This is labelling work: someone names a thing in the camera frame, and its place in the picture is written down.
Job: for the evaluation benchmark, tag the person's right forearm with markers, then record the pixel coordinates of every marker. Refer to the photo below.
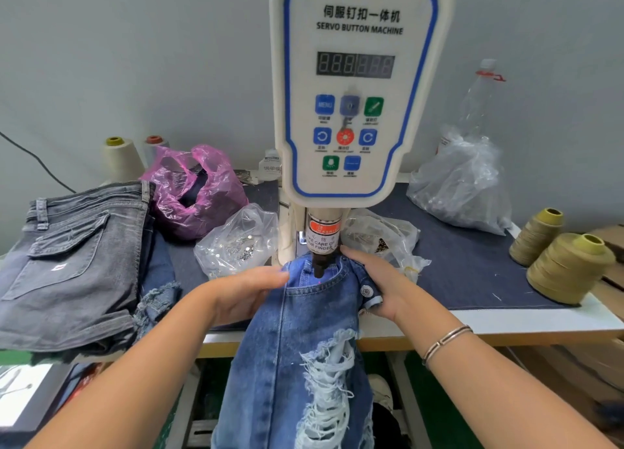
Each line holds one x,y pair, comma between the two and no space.
492,395

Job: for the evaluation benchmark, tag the blue ripped denim jeans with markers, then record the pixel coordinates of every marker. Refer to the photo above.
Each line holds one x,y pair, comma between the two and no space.
278,346

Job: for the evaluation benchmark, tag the grey denim shorts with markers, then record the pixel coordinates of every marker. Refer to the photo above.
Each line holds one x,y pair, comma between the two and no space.
73,278

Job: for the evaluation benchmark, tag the small white plastic bottle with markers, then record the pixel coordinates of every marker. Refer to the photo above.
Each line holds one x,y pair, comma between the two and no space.
269,166

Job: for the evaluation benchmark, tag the clear plastic bottle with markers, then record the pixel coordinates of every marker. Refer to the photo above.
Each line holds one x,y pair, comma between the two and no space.
475,102

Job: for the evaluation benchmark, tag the white shoe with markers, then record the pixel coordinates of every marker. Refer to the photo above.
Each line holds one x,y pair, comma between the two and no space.
380,390

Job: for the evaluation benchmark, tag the person's left hand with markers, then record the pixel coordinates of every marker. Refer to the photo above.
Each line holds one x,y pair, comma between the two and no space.
239,295

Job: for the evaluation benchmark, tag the clear bag of metal buttons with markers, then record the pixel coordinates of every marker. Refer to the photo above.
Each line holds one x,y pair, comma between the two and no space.
239,241

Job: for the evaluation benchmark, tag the person's right hand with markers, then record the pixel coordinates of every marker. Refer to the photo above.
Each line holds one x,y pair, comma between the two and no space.
399,300

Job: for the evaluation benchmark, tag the cream thread cone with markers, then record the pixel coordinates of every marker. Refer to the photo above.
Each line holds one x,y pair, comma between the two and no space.
122,161

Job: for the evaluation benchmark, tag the large crumpled clear plastic bag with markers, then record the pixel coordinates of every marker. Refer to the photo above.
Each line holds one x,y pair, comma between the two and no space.
463,185

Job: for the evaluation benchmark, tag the large olive thread cone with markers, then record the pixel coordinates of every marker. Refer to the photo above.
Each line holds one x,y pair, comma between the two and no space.
565,268

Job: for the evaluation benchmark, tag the lit tablet screen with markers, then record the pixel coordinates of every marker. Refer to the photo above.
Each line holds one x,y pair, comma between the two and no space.
24,395

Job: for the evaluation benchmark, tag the blue frayed denim shorts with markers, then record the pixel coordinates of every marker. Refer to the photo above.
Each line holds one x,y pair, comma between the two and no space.
161,273

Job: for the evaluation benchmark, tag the dark blue denim mat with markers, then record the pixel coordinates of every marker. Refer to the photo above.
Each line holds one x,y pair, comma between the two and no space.
463,268

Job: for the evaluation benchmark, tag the white thread cone red core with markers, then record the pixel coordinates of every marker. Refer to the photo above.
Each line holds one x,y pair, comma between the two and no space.
155,149

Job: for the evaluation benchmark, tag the small olive thread cone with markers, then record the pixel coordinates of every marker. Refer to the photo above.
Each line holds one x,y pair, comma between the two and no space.
534,239

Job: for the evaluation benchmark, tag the person's left forearm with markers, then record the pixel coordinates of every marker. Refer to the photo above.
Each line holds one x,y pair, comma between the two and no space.
141,370

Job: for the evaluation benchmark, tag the clear bag of rivets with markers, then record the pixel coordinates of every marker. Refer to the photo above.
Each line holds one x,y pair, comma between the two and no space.
385,234

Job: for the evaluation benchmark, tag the white button press machine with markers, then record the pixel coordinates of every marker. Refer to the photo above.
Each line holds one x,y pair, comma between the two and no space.
356,39

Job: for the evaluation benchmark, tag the person's left fingers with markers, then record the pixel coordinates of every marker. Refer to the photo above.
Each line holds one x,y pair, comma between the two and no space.
268,280

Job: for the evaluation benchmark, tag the person's right thumb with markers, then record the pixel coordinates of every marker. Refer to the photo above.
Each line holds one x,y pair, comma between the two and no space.
382,311

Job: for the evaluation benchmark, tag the pink plastic bag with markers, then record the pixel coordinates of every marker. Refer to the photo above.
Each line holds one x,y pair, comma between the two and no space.
214,205

